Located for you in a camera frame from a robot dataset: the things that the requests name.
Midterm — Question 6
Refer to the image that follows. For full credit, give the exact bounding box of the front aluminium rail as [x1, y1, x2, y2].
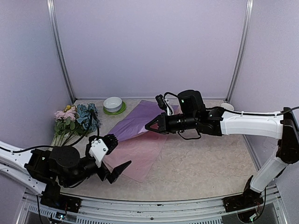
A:
[16, 186, 291, 224]

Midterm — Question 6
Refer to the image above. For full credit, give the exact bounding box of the light blue mug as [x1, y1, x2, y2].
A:
[221, 103, 234, 111]

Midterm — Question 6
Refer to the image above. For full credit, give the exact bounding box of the purple wrapping paper sheet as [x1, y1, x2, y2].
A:
[109, 100, 163, 142]

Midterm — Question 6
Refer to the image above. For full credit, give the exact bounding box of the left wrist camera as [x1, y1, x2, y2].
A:
[89, 138, 108, 168]

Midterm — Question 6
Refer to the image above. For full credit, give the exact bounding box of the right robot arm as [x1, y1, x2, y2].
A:
[145, 90, 299, 207]

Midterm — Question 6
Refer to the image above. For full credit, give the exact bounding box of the pink wrapping paper sheet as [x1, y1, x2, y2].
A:
[104, 132, 168, 182]

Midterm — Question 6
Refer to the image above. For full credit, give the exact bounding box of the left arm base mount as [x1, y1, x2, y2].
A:
[41, 195, 82, 213]

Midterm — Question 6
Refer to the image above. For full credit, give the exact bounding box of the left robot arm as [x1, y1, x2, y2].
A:
[0, 134, 131, 208]

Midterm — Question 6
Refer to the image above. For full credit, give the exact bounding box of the green plate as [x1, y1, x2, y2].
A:
[103, 101, 126, 115]

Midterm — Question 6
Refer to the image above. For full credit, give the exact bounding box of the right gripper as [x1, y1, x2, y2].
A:
[145, 112, 198, 134]

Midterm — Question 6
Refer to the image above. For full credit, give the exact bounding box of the white ceramic bowl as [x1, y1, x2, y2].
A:
[103, 97, 123, 112]

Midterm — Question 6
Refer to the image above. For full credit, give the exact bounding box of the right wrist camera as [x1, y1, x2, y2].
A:
[155, 94, 174, 116]

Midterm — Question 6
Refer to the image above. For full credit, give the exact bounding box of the pink fake rose bunch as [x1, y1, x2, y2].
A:
[51, 105, 85, 146]

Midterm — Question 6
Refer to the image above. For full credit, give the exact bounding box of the aluminium frame post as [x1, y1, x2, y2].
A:
[46, 0, 77, 103]
[225, 0, 254, 103]

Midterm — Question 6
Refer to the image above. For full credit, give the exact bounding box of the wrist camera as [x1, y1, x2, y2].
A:
[155, 94, 174, 116]
[89, 138, 108, 168]

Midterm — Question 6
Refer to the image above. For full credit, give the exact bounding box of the blue fake flower bunch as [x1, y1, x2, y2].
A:
[71, 103, 100, 146]

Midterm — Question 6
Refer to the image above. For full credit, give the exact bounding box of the left aluminium frame post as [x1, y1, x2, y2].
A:
[46, 0, 77, 103]

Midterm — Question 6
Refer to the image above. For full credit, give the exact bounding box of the right aluminium frame post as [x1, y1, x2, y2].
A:
[225, 0, 254, 103]

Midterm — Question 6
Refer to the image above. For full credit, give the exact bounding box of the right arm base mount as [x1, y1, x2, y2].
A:
[223, 194, 263, 212]

